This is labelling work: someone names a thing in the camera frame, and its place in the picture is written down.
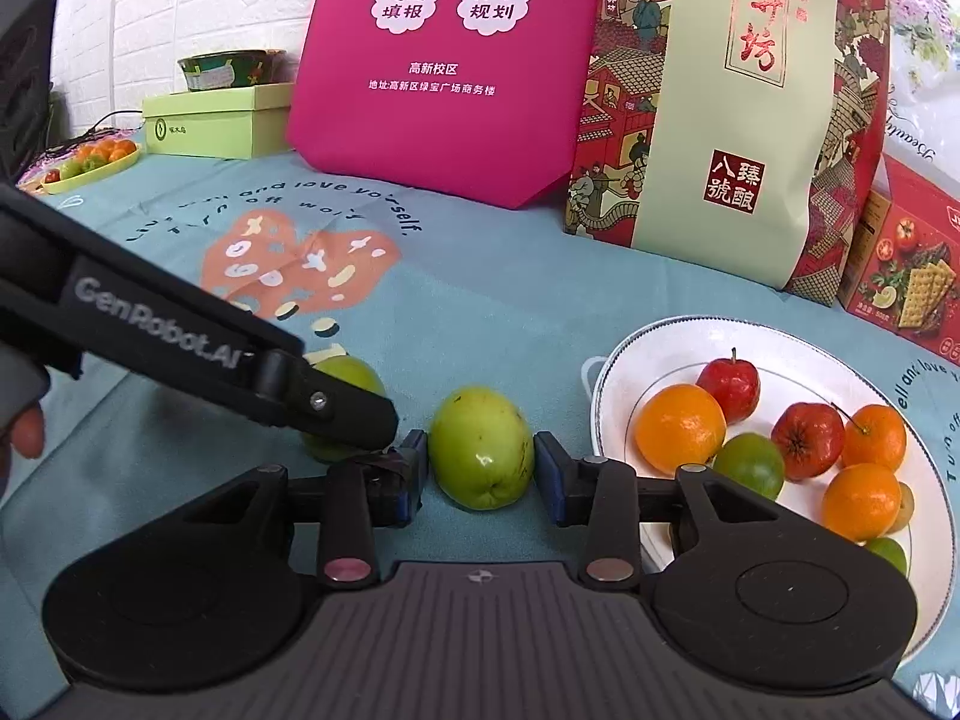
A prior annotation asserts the elongated green fruit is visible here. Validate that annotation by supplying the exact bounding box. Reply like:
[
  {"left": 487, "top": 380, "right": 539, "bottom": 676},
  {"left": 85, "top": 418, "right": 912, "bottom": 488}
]
[{"left": 301, "top": 355, "right": 386, "bottom": 465}]

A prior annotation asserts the large orange tangerine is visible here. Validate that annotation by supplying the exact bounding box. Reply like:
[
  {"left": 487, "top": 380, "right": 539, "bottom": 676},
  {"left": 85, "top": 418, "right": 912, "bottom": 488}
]
[{"left": 633, "top": 383, "right": 727, "bottom": 476}]

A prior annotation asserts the round green apple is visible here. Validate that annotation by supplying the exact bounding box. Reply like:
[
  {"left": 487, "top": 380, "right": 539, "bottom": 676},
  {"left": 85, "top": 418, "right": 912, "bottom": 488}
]
[{"left": 428, "top": 385, "right": 534, "bottom": 512}]

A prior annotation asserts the green tomato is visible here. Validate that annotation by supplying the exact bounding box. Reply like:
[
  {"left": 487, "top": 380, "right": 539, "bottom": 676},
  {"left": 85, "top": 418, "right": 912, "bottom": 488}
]
[
  {"left": 864, "top": 536, "right": 908, "bottom": 575},
  {"left": 713, "top": 433, "right": 786, "bottom": 500}
]

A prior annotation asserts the brown longan fruit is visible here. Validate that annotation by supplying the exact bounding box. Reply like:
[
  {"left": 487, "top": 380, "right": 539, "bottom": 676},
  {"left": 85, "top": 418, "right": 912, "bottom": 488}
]
[{"left": 889, "top": 483, "right": 914, "bottom": 533}]

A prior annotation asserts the yellow tray with fruits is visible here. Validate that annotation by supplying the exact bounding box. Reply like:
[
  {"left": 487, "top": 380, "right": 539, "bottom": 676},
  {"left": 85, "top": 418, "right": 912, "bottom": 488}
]
[{"left": 18, "top": 138, "right": 143, "bottom": 195}]

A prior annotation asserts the person's left hand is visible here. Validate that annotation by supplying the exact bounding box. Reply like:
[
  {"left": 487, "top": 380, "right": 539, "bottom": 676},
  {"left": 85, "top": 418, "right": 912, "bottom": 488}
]
[{"left": 0, "top": 403, "right": 46, "bottom": 496}]

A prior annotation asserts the small red apple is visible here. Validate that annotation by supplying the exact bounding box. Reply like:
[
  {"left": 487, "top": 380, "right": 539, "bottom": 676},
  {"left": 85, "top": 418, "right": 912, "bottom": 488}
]
[{"left": 697, "top": 348, "right": 761, "bottom": 424}]

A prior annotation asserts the blue printed tablecloth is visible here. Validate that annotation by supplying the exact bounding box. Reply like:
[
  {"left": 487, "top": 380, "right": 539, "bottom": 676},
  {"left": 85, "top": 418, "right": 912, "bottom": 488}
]
[{"left": 2, "top": 154, "right": 958, "bottom": 718}]

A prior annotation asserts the white oval plate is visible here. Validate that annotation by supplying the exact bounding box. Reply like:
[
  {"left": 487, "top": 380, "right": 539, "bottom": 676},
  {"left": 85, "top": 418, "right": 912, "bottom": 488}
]
[{"left": 581, "top": 316, "right": 957, "bottom": 661}]

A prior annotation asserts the light green box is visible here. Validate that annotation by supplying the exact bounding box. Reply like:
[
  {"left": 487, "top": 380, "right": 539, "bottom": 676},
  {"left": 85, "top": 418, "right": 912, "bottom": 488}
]
[{"left": 142, "top": 83, "right": 293, "bottom": 160}]

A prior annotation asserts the green patterned bowl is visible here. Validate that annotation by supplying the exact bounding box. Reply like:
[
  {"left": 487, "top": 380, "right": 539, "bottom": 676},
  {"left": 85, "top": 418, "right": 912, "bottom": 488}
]
[{"left": 178, "top": 49, "right": 286, "bottom": 91}]

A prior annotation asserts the small orange with stem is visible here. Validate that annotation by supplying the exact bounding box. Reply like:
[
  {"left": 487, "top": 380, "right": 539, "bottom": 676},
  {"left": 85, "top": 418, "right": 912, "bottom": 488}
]
[{"left": 832, "top": 403, "right": 907, "bottom": 472}]

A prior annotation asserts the magenta fabric bag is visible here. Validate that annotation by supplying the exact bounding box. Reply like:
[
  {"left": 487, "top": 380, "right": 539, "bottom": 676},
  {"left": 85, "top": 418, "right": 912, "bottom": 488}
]
[{"left": 286, "top": 0, "right": 597, "bottom": 210}]

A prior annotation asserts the red cracker box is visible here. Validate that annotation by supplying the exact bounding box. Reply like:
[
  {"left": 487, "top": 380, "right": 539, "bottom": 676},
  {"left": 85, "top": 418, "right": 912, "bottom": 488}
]
[{"left": 839, "top": 156, "right": 958, "bottom": 362}]

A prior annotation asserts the red patterned gift bag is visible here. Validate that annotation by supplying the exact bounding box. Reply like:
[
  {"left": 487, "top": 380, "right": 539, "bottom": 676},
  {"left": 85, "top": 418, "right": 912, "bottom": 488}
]
[{"left": 565, "top": 0, "right": 890, "bottom": 304}]

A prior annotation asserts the floral plastic bag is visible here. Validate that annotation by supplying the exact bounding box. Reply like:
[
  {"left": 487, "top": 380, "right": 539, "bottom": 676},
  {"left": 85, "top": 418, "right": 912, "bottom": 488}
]
[{"left": 885, "top": 0, "right": 958, "bottom": 179}]

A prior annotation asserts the black cable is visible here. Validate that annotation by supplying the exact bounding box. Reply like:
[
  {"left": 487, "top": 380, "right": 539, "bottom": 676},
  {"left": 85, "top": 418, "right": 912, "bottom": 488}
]
[{"left": 44, "top": 107, "right": 145, "bottom": 157}]

